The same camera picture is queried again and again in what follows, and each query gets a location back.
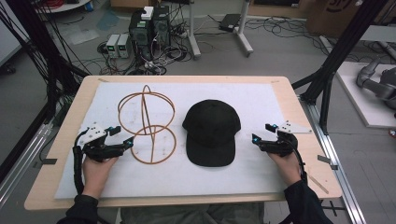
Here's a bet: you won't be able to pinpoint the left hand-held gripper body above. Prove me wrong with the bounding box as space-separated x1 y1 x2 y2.
74 124 126 162

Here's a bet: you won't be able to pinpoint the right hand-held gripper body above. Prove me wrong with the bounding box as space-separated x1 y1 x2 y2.
261 120 313 158

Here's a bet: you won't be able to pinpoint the round white table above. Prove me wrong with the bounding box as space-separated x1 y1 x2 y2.
33 0 93 14

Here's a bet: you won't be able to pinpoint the white table leg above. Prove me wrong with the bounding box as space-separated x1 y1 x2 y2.
186 0 203 61
233 0 255 59

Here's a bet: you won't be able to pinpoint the person's left hand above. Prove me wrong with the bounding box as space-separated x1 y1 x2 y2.
81 155 120 200

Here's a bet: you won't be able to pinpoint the person's legs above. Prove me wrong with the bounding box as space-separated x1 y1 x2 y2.
119 202 266 224

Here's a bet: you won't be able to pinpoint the hand-held gripper cable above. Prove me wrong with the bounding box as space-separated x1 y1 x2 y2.
288 136 310 187
71 130 90 196

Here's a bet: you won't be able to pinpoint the black flat box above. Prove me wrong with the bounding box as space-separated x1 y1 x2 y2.
218 13 243 34

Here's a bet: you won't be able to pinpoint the black baseball cap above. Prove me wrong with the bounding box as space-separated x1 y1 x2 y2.
181 99 242 168

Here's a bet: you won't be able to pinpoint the white box device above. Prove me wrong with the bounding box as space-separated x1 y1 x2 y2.
140 6 155 21

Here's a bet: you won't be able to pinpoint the thin wooden strip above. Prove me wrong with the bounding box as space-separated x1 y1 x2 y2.
307 174 330 195

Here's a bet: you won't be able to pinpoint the right hand-held gripper cable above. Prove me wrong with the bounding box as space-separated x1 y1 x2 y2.
288 136 310 187

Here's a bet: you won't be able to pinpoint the person's right hand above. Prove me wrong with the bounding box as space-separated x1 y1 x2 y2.
267 151 303 188

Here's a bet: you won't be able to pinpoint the black floor cables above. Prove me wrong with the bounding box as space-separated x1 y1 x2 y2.
244 14 330 58

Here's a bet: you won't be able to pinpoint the black tape piece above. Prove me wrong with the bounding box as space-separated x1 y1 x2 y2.
32 158 59 169

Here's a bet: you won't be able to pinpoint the cardboard box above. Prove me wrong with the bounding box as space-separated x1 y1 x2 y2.
305 0 363 39

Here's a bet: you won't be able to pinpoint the grey power supply unit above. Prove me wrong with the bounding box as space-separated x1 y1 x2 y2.
117 33 133 60
105 34 121 60

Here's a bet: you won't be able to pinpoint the black computer tower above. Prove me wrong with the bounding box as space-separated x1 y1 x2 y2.
128 8 154 61
151 5 172 49

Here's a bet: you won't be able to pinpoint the tangle of floor cables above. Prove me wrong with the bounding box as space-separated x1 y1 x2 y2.
95 29 191 77

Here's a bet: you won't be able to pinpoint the white platform board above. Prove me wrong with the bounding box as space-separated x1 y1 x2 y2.
335 61 396 130

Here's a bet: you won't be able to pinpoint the grey tape piece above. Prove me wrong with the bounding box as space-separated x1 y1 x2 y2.
317 154 339 171

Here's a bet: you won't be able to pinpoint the left hand-held gripper cable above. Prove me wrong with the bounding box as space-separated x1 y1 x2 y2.
71 130 90 196

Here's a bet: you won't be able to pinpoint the black metal frame stand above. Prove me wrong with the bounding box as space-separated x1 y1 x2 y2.
0 0 90 127
291 0 390 135

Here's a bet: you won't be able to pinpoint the brown wire hat stand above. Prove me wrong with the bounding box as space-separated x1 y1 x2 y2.
117 84 177 165

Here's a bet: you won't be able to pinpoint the white table mat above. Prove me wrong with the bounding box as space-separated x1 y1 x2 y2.
53 81 290 201

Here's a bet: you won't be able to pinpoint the aluminium rail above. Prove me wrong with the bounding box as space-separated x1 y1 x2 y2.
299 95 369 224
0 122 54 208

